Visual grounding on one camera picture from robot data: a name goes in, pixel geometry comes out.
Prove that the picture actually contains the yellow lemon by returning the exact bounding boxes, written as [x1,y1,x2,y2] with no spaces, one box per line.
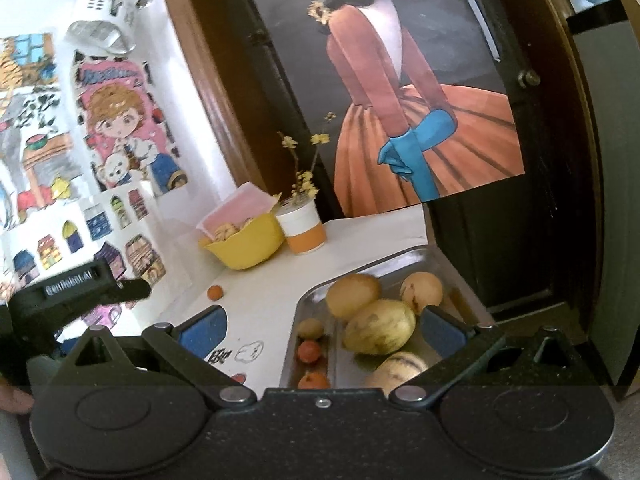
[400,271,444,315]

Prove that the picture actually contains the colourful room scene poster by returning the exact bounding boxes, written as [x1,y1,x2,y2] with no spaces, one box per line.
[1,32,89,231]

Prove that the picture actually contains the person's left hand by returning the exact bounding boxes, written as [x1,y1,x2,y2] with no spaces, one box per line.
[0,377,34,414]

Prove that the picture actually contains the small orange fruit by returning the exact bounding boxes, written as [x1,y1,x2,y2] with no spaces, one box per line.
[207,285,224,301]

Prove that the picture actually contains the yellow spotted mango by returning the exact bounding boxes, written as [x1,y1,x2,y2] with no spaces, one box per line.
[343,299,416,356]

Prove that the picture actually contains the cookies in bowl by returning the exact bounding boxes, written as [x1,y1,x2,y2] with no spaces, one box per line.
[213,218,253,242]

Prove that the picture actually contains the brown round fruit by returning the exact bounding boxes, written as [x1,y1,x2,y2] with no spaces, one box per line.
[326,273,382,321]

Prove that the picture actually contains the red cherry tomato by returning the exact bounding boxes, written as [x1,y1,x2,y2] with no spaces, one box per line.
[296,340,323,364]

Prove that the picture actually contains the colourful houses drawing sheet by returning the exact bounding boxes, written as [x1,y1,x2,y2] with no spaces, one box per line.
[1,181,191,337]

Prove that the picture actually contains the yellow bowl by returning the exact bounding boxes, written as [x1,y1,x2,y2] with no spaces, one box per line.
[198,212,285,271]

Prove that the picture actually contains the small orange mandarin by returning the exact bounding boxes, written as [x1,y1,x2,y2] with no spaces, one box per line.
[297,372,331,389]

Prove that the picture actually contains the silver metal tray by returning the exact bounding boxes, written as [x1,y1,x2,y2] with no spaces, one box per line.
[279,245,494,389]

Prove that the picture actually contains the pink paper packet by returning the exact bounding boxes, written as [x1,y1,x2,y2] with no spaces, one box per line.
[198,182,280,238]

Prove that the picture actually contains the white orange cup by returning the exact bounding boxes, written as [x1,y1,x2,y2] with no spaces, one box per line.
[274,198,326,255]

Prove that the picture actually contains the cartoon girl with bear poster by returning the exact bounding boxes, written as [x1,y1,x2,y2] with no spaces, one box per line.
[72,51,189,195]

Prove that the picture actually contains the lady in orange dress poster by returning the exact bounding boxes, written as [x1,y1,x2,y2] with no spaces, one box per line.
[234,0,526,219]

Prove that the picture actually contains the round door knob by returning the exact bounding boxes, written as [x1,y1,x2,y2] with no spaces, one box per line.
[518,70,541,89]

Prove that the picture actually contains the white utensil holder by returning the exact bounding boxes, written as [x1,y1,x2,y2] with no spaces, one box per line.
[66,0,154,56]

